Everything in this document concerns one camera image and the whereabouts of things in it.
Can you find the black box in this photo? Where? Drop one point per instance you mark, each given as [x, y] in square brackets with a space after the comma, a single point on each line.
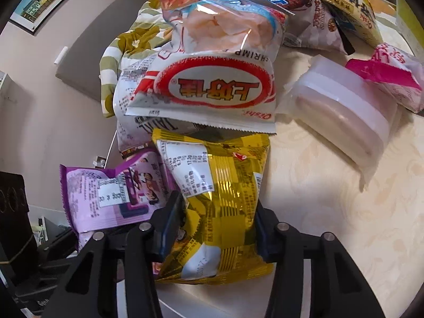
[16, 225]

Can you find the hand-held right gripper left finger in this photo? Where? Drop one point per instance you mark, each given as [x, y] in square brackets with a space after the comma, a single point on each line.
[169, 227]

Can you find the clear pink cake package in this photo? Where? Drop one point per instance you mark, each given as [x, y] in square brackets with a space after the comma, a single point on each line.
[341, 112]

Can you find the white wall socket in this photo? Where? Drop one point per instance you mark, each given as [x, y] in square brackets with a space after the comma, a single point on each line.
[99, 161]

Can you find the brown blue snack packet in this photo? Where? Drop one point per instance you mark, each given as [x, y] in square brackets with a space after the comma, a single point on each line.
[314, 29]

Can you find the yellow foil snack packet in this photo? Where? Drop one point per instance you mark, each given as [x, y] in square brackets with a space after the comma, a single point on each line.
[218, 188]

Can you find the pink white snack packet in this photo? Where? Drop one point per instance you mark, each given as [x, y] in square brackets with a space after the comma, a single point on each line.
[394, 69]

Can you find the white wall switch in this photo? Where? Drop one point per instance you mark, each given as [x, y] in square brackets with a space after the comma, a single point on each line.
[61, 56]

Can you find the green striped floral blanket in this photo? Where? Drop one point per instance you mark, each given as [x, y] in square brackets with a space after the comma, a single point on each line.
[132, 39]

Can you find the yellow white snack packet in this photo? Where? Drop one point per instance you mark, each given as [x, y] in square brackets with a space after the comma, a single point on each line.
[354, 3]

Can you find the white grey printed snack packet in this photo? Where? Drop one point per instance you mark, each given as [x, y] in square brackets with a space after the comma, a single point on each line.
[127, 96]

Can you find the beige padded headboard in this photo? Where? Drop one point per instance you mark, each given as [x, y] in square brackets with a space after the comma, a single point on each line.
[86, 46]

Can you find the purple snack packet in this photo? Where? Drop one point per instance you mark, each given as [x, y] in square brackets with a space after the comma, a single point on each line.
[96, 205]

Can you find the white red shrimp chips packet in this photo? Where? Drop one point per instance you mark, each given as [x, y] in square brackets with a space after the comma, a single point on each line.
[215, 86]

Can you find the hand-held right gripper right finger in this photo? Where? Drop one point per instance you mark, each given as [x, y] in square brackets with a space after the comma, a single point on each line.
[262, 235]

